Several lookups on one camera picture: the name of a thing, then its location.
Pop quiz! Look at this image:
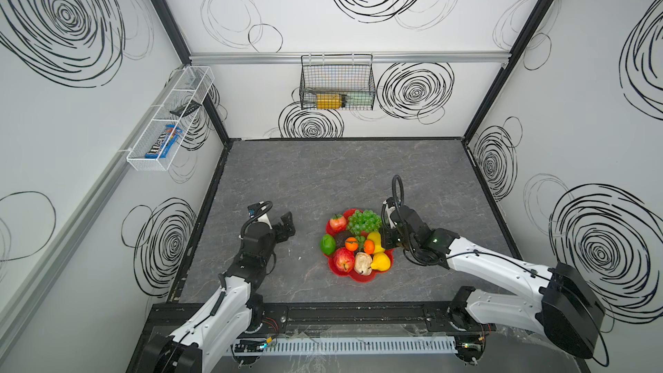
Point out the orange tangerine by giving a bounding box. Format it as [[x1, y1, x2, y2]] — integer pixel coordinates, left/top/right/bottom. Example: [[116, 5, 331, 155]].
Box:
[[364, 239, 375, 255], [345, 237, 360, 252]]

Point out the red flower-shaped fruit bowl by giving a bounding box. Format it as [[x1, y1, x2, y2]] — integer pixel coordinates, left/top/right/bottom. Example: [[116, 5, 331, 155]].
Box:
[[320, 209, 394, 283]]

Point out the yellow pear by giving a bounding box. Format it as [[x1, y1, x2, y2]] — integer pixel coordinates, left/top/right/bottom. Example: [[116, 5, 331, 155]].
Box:
[[371, 252, 392, 272]]

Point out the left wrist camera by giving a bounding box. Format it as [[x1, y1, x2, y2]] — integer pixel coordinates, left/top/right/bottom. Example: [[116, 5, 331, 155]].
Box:
[[246, 200, 273, 226]]

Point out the beige garlic bulb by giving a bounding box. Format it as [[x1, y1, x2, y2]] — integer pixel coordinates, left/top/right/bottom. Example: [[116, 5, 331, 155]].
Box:
[[353, 252, 373, 276]]

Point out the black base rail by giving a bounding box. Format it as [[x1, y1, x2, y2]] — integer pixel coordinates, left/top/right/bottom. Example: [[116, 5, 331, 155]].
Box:
[[147, 299, 563, 335]]

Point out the red apple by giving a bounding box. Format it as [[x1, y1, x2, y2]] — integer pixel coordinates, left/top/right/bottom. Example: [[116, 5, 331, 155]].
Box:
[[331, 248, 355, 274]]

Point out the white wire shelf basket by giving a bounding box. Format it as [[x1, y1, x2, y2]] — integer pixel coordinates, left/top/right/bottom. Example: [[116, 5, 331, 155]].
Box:
[[127, 66, 214, 172]]

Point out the grey slotted cable duct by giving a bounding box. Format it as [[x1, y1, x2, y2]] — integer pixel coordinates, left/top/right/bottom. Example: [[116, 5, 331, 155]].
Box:
[[227, 335, 459, 358]]

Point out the yellow lemon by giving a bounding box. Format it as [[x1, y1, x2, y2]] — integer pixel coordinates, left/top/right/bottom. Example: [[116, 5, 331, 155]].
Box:
[[366, 231, 385, 255]]

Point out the green grape bunch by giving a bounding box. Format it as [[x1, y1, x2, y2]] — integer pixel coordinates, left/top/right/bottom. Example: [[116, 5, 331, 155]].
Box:
[[346, 210, 382, 236]]

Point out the red strawberry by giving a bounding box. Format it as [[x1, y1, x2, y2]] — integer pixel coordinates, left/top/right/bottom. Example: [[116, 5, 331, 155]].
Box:
[[328, 214, 348, 234]]

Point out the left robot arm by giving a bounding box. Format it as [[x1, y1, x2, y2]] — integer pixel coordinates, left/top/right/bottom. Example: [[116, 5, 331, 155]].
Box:
[[136, 201, 296, 372]]

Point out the green lime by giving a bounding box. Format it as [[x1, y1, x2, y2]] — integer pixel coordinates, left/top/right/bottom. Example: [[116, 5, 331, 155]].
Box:
[[319, 234, 337, 257]]

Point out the black remote control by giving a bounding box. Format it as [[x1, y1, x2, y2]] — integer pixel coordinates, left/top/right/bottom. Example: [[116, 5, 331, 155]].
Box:
[[169, 100, 201, 118]]

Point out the green item in basket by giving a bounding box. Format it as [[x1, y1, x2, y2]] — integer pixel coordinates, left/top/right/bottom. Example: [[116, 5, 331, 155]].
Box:
[[345, 92, 375, 111]]

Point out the blue candy packet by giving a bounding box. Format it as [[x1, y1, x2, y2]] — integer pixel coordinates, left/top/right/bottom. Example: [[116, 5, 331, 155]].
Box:
[[144, 124, 182, 159]]

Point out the dark avocado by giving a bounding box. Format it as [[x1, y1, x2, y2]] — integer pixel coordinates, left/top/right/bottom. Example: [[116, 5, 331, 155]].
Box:
[[335, 231, 352, 249]]

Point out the black wire basket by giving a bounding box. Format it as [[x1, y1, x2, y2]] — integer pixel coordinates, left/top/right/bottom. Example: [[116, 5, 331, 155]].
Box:
[[299, 54, 376, 110]]

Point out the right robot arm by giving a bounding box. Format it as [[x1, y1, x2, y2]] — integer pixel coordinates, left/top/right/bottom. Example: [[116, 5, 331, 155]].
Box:
[[379, 175, 606, 359]]

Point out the yellow box in basket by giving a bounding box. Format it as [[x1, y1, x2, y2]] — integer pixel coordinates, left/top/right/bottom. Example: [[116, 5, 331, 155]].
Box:
[[316, 93, 345, 110]]

